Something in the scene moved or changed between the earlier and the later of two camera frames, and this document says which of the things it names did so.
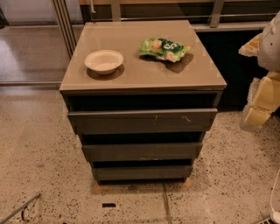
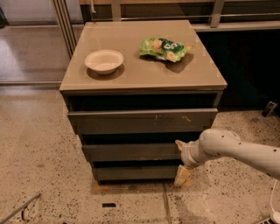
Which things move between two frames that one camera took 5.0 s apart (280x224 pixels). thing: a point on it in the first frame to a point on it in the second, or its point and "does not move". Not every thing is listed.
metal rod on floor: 21,207 does not move
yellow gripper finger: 250,48 to 181,144
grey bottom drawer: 142,173 does not move
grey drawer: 145,151 does not move
